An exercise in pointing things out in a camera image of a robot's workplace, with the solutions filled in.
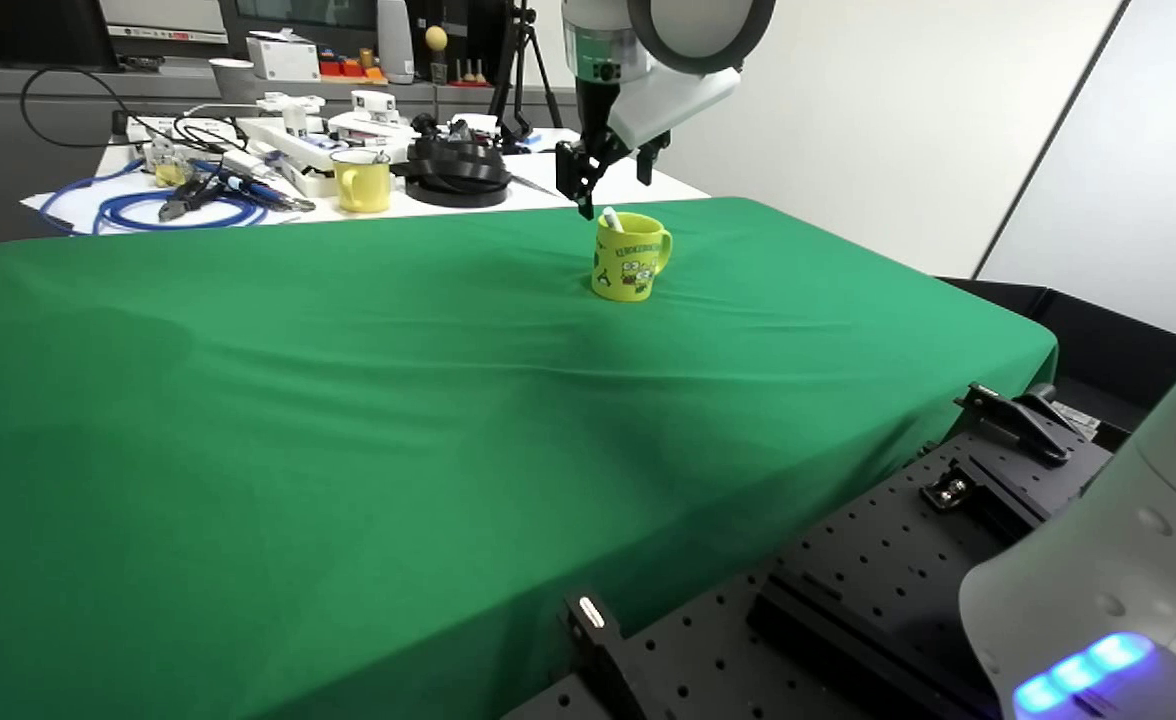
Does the black clamp with silver tip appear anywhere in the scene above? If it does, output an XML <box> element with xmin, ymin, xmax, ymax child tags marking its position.
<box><xmin>563</xmin><ymin>591</ymin><xmax>643</xmax><ymax>720</ymax></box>

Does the black tripod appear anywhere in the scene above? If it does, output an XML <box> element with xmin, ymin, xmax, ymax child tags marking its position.
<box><xmin>490</xmin><ymin>0</ymin><xmax>570</xmax><ymax>145</ymax></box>

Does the small black knob bracket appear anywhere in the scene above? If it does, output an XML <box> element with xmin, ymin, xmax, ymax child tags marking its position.
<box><xmin>921</xmin><ymin>452</ymin><xmax>1047</xmax><ymax>540</ymax></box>

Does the blue cable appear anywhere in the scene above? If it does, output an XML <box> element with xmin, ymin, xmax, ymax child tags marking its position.
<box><xmin>36</xmin><ymin>158</ymin><xmax>300</xmax><ymax>242</ymax></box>

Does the black mounting rail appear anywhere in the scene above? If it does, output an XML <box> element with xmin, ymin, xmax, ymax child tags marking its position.
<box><xmin>744</xmin><ymin>555</ymin><xmax>1005</xmax><ymax>720</ymax></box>

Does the black angled mount bracket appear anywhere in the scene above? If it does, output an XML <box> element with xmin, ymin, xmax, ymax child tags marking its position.
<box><xmin>959</xmin><ymin>381</ymin><xmax>1103</xmax><ymax>468</ymax></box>

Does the black round headset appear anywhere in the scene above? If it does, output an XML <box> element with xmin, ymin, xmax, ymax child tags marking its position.
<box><xmin>401</xmin><ymin>118</ymin><xmax>515</xmax><ymax>208</ymax></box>

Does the yellow cartoon print cup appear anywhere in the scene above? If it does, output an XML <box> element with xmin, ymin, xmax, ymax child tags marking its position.
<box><xmin>587</xmin><ymin>208</ymin><xmax>676</xmax><ymax>309</ymax></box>

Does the white box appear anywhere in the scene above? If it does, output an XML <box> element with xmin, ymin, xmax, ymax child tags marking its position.
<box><xmin>246</xmin><ymin>27</ymin><xmax>323</xmax><ymax>89</ymax></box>

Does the black cable loop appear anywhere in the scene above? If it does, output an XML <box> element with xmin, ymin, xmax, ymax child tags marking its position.
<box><xmin>17</xmin><ymin>60</ymin><xmax>152</xmax><ymax>154</ymax></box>

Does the white device pile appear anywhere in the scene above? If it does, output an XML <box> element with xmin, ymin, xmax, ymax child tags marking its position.
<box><xmin>126</xmin><ymin>89</ymin><xmax>419</xmax><ymax>216</ymax></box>

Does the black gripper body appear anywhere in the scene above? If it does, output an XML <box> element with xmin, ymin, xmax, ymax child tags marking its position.
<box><xmin>574</xmin><ymin>76</ymin><xmax>643</xmax><ymax>175</ymax></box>

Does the small plain yellow mug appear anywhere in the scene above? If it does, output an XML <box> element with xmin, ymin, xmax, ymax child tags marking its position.
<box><xmin>332</xmin><ymin>149</ymin><xmax>398</xmax><ymax>221</ymax></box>

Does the green tablecloth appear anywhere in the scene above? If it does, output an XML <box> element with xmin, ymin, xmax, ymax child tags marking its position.
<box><xmin>0</xmin><ymin>196</ymin><xmax>1063</xmax><ymax>720</ymax></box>

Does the black perforated breadboard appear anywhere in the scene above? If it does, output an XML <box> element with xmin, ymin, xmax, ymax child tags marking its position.
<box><xmin>504</xmin><ymin>420</ymin><xmax>1118</xmax><ymax>720</ymax></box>

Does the white table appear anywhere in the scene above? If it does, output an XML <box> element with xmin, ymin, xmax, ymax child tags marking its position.
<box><xmin>21</xmin><ymin>121</ymin><xmax>713</xmax><ymax>242</ymax></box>

